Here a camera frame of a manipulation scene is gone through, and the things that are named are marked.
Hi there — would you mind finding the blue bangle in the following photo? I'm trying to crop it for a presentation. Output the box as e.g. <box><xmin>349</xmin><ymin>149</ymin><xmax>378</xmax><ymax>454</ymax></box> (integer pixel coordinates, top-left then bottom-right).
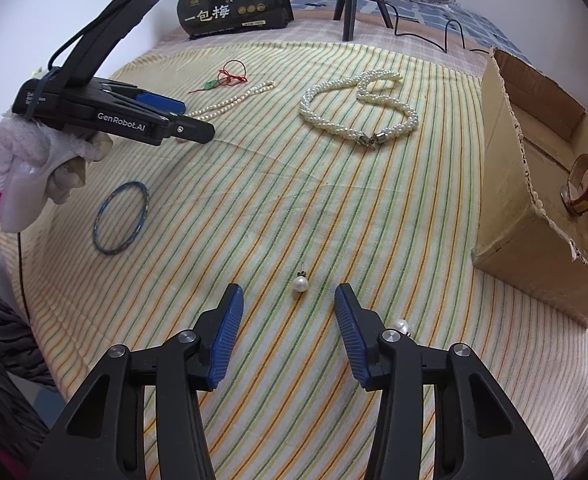
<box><xmin>92</xmin><ymin>181</ymin><xmax>150</xmax><ymax>255</ymax></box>

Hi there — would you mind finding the black snack bag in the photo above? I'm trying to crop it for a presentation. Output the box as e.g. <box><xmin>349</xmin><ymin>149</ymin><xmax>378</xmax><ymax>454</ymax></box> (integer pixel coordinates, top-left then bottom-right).
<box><xmin>176</xmin><ymin>0</ymin><xmax>295</xmax><ymax>41</ymax></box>

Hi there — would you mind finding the red cord green pendant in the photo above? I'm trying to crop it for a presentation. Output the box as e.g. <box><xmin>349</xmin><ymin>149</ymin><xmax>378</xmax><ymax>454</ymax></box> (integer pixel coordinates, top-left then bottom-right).
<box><xmin>188</xmin><ymin>59</ymin><xmax>250</xmax><ymax>96</ymax></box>

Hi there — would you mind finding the thick twisted pearl necklace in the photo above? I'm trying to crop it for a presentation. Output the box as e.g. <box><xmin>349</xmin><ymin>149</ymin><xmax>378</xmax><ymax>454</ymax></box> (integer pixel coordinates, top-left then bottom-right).
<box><xmin>299</xmin><ymin>70</ymin><xmax>420</xmax><ymax>153</ymax></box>

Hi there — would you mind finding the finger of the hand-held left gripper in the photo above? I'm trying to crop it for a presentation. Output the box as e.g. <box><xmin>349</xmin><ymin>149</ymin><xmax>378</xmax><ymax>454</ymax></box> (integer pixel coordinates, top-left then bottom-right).
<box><xmin>99</xmin><ymin>80</ymin><xmax>186</xmax><ymax>117</ymax></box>
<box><xmin>161</xmin><ymin>114</ymin><xmax>216</xmax><ymax>144</ymax></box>

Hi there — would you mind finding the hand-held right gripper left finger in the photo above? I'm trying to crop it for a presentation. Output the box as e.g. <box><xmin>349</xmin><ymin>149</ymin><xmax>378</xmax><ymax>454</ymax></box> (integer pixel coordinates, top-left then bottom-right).
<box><xmin>29</xmin><ymin>282</ymin><xmax>245</xmax><ymax>480</ymax></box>

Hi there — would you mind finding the black ring light cable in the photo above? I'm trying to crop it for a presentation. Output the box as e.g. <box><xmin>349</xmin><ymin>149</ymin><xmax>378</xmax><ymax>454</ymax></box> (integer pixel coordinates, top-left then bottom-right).
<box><xmin>371</xmin><ymin>0</ymin><xmax>492</xmax><ymax>56</ymax></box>

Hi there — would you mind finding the cardboard box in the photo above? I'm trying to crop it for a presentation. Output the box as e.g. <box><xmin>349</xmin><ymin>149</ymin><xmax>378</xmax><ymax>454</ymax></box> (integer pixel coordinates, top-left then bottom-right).
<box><xmin>471</xmin><ymin>46</ymin><xmax>588</xmax><ymax>333</ymax></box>

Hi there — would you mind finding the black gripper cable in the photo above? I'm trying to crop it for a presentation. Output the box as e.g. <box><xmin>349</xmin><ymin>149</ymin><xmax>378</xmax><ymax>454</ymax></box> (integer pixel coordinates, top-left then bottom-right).
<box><xmin>16</xmin><ymin>230</ymin><xmax>32</xmax><ymax>326</ymax></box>

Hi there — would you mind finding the striped yellow cloth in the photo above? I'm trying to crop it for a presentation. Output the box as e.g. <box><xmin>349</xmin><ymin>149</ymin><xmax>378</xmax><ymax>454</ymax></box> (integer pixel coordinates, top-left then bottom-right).
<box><xmin>11</xmin><ymin>40</ymin><xmax>588</xmax><ymax>480</ymax></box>

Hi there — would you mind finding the pink checkered blanket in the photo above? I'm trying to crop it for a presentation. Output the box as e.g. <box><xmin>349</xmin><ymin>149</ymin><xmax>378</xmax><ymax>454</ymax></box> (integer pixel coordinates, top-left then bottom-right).
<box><xmin>154</xmin><ymin>7</ymin><xmax>495</xmax><ymax>76</ymax></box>

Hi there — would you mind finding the person's left hand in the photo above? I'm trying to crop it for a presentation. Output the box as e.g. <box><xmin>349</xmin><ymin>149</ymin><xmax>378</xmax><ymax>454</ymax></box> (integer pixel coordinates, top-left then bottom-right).
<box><xmin>0</xmin><ymin>115</ymin><xmax>114</xmax><ymax>233</ymax></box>

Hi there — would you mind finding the black tripod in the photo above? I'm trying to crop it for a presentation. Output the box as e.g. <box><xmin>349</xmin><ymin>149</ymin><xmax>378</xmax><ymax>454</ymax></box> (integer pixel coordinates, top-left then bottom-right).
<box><xmin>333</xmin><ymin>0</ymin><xmax>395</xmax><ymax>42</ymax></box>

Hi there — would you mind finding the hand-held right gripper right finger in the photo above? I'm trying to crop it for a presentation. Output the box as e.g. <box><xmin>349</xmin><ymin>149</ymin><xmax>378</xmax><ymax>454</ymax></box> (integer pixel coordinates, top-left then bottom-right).
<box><xmin>334</xmin><ymin>282</ymin><xmax>557</xmax><ymax>480</ymax></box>

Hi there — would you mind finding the thin pearl strand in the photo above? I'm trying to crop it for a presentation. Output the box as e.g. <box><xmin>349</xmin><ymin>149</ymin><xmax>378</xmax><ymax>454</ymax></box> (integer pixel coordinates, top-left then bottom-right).
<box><xmin>181</xmin><ymin>80</ymin><xmax>276</xmax><ymax>123</ymax></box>

